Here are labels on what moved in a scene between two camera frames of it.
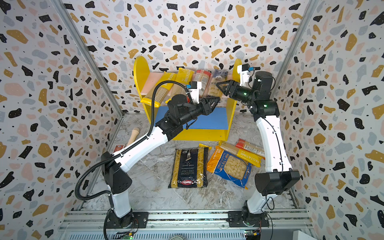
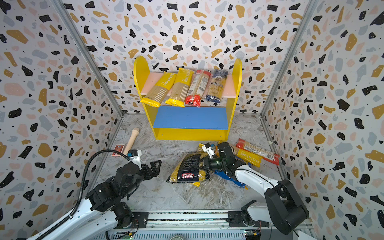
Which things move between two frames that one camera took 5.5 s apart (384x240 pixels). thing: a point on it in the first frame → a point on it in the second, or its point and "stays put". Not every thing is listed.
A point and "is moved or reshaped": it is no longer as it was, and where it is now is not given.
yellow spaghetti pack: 183,76 stays put
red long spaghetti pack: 249,147 stays put
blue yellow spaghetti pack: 219,76 stays put
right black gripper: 232,90 → 208,162
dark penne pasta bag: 190,167 is moved or reshaped
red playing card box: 117,147 stays put
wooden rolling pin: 134,132 stays put
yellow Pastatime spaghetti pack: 161,90 stays put
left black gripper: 206,109 → 156,171
